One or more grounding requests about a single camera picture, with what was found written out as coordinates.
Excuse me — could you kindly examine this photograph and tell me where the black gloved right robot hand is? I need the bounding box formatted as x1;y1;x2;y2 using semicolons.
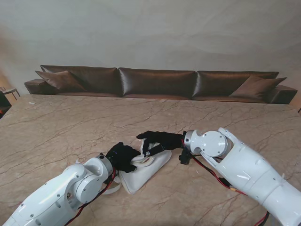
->
136;130;185;157

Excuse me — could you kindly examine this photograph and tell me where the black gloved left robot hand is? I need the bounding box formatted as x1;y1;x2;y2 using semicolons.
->
104;142;142;174

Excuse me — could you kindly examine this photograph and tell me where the cream fabric cosmetics bag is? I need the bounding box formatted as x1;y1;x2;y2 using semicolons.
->
103;138;172;195

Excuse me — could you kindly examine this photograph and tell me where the brown leather sofa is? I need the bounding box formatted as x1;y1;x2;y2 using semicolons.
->
24;65;298;105

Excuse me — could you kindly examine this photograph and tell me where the brown leather cushion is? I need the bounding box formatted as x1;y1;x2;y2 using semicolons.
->
229;75;287;100
34;70;87;92

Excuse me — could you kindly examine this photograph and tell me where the dark chair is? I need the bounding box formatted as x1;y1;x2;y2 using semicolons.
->
0;90;13;119

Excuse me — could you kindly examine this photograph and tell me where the small side table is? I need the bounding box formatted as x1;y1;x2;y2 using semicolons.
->
0;87;21;101

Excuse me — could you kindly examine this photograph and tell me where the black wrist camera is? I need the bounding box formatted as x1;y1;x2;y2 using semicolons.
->
178;150;192;165

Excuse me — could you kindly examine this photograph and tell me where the red black cable bundle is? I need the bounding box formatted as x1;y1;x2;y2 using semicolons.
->
63;168;116;226
181;138;270;226

